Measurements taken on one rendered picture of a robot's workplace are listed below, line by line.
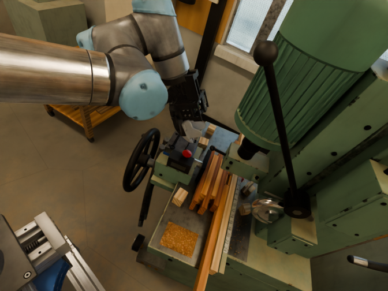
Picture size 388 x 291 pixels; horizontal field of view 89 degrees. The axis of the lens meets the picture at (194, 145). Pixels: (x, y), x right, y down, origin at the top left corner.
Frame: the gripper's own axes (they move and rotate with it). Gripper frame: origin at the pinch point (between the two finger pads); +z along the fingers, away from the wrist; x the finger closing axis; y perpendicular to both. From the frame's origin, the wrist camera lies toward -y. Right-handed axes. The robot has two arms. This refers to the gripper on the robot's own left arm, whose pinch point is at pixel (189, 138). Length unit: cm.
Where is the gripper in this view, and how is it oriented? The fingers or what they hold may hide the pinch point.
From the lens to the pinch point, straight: 59.4
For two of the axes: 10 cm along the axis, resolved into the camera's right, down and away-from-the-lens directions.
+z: 2.5, 7.4, 6.2
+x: 2.9, -6.7, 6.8
